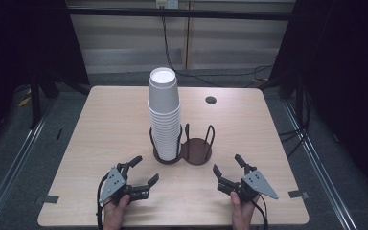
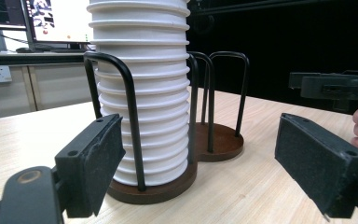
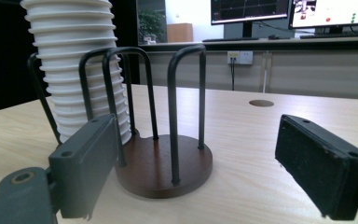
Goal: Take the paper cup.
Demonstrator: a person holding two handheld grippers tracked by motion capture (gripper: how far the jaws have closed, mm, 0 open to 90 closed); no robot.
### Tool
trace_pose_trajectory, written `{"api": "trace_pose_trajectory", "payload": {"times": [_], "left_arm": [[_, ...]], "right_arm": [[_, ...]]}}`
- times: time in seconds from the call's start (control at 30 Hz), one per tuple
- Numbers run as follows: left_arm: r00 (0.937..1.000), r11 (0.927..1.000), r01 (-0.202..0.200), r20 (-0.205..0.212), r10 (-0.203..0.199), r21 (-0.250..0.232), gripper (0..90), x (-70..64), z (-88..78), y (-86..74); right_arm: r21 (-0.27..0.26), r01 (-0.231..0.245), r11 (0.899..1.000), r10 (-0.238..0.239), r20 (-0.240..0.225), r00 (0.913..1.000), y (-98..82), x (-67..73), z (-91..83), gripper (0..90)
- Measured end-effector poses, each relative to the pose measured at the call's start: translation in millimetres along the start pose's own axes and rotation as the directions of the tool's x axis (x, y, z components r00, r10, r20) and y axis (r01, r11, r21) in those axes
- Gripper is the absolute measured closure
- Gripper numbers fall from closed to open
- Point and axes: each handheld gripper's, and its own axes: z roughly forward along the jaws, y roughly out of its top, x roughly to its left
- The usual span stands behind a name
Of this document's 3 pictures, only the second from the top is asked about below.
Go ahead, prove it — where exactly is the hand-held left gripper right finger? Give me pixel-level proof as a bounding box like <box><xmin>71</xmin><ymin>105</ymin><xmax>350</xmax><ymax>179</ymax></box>
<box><xmin>274</xmin><ymin>112</ymin><xmax>358</xmax><ymax>222</ymax></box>

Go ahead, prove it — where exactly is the black background desk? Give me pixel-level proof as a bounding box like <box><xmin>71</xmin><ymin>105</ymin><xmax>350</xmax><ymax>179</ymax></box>
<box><xmin>0</xmin><ymin>50</ymin><xmax>89</xmax><ymax>67</ymax></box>

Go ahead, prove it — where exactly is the dark computer monitor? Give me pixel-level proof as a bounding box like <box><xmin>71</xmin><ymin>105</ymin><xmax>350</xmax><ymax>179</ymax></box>
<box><xmin>0</xmin><ymin>0</ymin><xmax>28</xmax><ymax>32</ymax></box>

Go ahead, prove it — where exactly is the lit computer monitor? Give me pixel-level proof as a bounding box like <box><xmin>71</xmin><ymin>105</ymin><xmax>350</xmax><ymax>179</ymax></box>
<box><xmin>21</xmin><ymin>0</ymin><xmax>95</xmax><ymax>45</ymax></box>

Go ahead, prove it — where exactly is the black wire cup holder rack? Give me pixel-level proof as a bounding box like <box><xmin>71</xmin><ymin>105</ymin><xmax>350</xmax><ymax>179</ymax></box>
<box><xmin>83</xmin><ymin>50</ymin><xmax>251</xmax><ymax>205</ymax></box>

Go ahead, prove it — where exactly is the stack of white paper cups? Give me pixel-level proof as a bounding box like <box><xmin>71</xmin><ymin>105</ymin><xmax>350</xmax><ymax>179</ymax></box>
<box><xmin>86</xmin><ymin>0</ymin><xmax>192</xmax><ymax>188</ymax></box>

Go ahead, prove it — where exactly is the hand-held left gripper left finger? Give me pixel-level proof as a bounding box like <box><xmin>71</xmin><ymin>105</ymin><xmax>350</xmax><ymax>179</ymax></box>
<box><xmin>54</xmin><ymin>113</ymin><xmax>127</xmax><ymax>219</ymax></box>

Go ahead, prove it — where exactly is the black curtain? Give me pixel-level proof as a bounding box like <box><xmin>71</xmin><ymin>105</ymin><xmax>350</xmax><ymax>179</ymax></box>
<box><xmin>186</xmin><ymin>0</ymin><xmax>358</xmax><ymax>117</ymax></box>

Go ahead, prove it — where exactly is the white wall socket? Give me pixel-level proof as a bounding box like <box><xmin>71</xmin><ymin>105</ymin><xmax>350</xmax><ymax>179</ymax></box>
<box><xmin>0</xmin><ymin>65</ymin><xmax>13</xmax><ymax>84</ymax></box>

